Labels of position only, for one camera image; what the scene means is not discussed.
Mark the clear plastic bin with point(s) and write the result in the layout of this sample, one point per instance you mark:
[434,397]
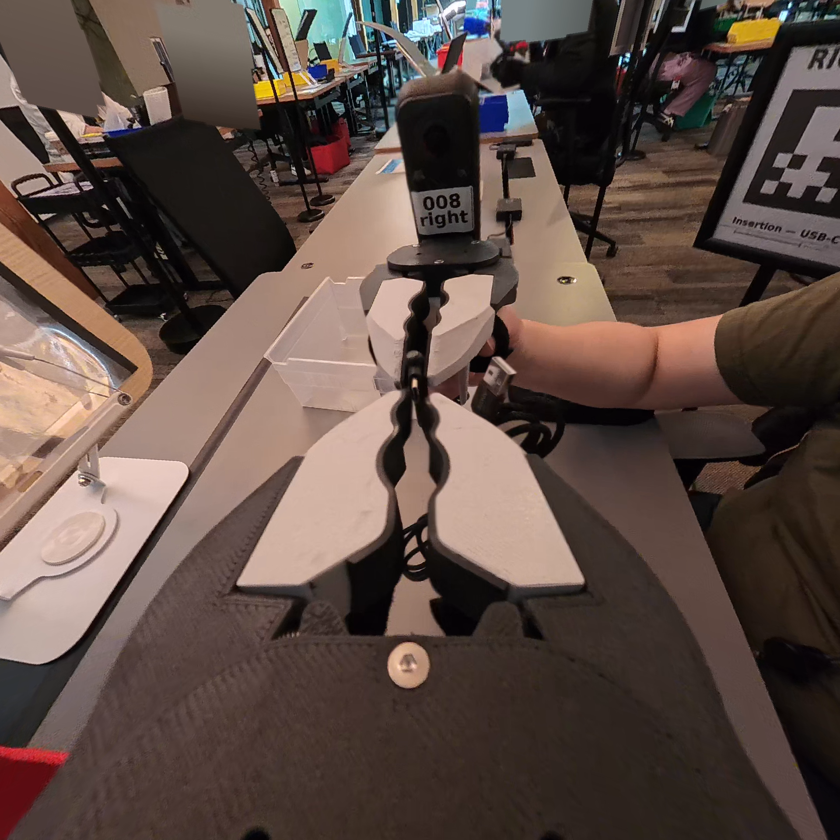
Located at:
[315,367]

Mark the person's right hand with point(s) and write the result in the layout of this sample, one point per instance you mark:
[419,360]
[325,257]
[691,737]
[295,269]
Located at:
[515,341]

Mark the black pole stand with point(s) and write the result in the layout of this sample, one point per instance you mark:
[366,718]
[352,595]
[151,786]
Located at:
[193,331]

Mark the blue white card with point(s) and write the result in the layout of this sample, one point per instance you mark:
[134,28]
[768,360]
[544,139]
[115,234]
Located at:
[388,166]

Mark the blue plastic bin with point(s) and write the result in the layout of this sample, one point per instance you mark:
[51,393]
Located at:
[492,111]

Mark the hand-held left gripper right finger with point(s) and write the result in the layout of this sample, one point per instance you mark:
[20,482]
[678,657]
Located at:
[505,518]

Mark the black square pad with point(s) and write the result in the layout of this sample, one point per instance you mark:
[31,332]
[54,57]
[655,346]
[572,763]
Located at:
[522,168]

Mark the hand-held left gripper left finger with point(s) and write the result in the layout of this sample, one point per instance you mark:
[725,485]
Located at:
[328,512]

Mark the wooden instruction board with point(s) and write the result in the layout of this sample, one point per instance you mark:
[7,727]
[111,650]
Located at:
[39,394]

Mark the marker sign on easel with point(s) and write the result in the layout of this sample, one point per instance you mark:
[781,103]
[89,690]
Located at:
[774,216]

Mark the paper towel roll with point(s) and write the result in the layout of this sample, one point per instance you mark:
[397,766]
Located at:
[157,105]

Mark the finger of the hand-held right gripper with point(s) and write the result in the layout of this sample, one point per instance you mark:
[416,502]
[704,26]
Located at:
[387,321]
[463,328]

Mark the yellow plastic bin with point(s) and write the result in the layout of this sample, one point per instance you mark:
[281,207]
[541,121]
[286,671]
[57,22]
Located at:
[275,88]

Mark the person's olive shirt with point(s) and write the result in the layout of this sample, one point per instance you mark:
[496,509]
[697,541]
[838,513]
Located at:
[787,558]

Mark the white stand base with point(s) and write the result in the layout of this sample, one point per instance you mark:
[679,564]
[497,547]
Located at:
[131,499]

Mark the red plastic bin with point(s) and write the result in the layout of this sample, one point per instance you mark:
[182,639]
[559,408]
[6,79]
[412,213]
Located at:
[328,154]
[26,794]

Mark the person's right forearm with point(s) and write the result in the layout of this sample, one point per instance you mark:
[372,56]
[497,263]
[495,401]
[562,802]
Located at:
[623,361]

